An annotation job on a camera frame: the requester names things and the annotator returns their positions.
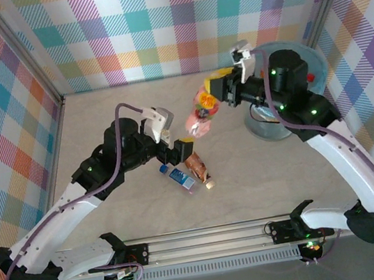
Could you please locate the brown drink bottle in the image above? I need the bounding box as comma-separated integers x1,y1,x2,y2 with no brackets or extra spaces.
183,150,217,193

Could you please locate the clear bottle blue cap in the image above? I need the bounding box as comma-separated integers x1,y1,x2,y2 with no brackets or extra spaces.
158,160,199,199

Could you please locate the pink drink bottle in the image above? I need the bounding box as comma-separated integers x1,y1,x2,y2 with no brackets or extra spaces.
179,84,226,143

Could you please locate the bin with blue liner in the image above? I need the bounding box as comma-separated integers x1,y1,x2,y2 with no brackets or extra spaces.
232,34,337,145

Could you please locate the black controller board with light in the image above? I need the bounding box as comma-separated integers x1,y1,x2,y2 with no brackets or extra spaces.
297,239,327,265

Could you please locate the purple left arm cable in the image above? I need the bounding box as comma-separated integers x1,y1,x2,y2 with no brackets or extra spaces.
0,100,170,280

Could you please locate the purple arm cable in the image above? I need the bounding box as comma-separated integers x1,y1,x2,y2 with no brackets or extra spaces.
251,31,374,276
0,100,170,280

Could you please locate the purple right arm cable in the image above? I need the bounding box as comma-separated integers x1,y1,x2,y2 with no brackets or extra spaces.
251,31,374,276

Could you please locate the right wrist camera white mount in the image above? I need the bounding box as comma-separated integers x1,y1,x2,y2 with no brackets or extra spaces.
228,40,259,85

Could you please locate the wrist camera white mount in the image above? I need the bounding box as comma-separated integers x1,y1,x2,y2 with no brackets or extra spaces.
228,40,259,85
139,103,178,146

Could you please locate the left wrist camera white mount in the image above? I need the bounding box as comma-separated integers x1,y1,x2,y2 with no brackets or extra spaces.
139,103,178,146

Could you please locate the aluminium table side rail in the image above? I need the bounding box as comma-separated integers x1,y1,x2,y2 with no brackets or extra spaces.
17,96,88,256

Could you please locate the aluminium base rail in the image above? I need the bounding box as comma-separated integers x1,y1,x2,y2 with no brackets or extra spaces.
17,201,374,280

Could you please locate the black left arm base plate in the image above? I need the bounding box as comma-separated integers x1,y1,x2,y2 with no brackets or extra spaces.
118,242,152,271

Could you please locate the grey slotted cable duct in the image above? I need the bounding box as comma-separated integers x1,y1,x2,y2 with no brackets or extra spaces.
87,248,304,280

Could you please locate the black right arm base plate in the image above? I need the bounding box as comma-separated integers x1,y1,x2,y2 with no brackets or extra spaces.
267,212,336,247

